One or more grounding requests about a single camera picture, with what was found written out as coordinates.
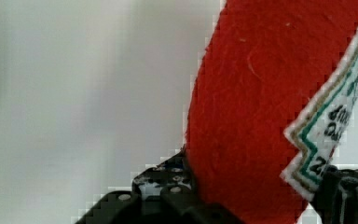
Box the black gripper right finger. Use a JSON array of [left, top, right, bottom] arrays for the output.
[[310, 165, 358, 224]]

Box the red felt ketchup bottle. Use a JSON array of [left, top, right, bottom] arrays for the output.
[[186, 0, 358, 224]]

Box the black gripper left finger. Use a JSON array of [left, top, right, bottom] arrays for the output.
[[131, 151, 200, 204]]

